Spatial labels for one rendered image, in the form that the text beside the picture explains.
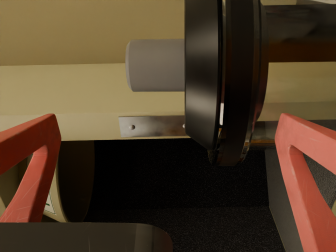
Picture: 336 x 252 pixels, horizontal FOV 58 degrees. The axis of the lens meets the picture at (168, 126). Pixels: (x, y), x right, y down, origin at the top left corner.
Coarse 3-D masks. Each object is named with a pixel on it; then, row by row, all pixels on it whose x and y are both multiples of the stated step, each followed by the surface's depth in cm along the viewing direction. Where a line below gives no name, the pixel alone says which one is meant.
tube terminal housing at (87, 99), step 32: (64, 64) 35; (96, 64) 35; (0, 96) 29; (32, 96) 29; (64, 96) 29; (96, 96) 29; (128, 96) 29; (160, 96) 29; (0, 128) 27; (64, 128) 27; (96, 128) 27; (0, 192) 32
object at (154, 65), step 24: (192, 0) 13; (216, 0) 12; (192, 24) 13; (216, 24) 12; (144, 48) 15; (168, 48) 15; (192, 48) 12; (216, 48) 12; (144, 72) 15; (168, 72) 15; (192, 72) 13; (216, 72) 12; (192, 96) 13; (216, 96) 12; (192, 120) 14; (216, 120) 13
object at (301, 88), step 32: (224, 0) 11; (256, 0) 11; (288, 0) 12; (320, 0) 12; (224, 32) 11; (256, 32) 11; (288, 32) 12; (320, 32) 12; (224, 64) 11; (256, 64) 11; (288, 64) 12; (320, 64) 12; (224, 96) 11; (256, 96) 11; (288, 96) 12; (320, 96) 12; (224, 128) 12; (256, 128) 13
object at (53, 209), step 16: (64, 144) 49; (80, 144) 50; (64, 160) 49; (80, 160) 50; (64, 176) 48; (80, 176) 49; (64, 192) 47; (80, 192) 48; (48, 208) 36; (64, 208) 44; (80, 208) 45
